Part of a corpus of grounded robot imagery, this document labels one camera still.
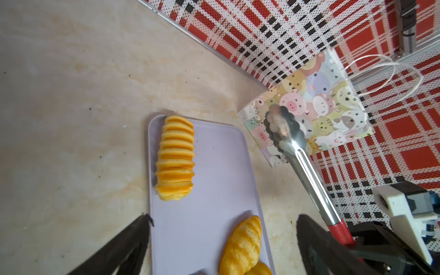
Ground grey lilac tray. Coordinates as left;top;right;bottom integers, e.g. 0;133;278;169
147;115;263;275

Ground black hook rail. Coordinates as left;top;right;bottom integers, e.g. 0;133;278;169
394;0;420;56

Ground striped long bread top left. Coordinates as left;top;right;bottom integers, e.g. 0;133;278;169
155;115;195;201

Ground round striped bun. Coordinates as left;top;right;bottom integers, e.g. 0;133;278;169
244;261;272;275

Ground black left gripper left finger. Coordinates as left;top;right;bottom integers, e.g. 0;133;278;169
70;214;154;275

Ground red handled metal tongs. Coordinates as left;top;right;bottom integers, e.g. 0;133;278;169
264;104;355;245

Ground cartoon animal paper bag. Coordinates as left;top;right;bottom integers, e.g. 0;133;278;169
238;48;375;167

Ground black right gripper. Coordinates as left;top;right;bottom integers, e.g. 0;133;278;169
348;221;440;275

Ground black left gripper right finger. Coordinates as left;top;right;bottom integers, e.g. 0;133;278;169
296;214;378;275

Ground croissant shaped bread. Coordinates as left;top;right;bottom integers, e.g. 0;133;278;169
219;215;262;275

